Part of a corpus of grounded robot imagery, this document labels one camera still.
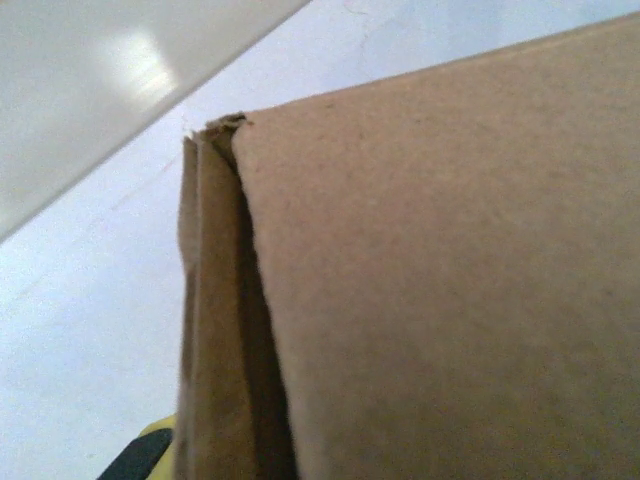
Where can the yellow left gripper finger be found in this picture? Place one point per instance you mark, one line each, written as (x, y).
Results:
(145, 450)

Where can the brown cardboard box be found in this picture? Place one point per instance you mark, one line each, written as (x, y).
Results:
(425, 250)

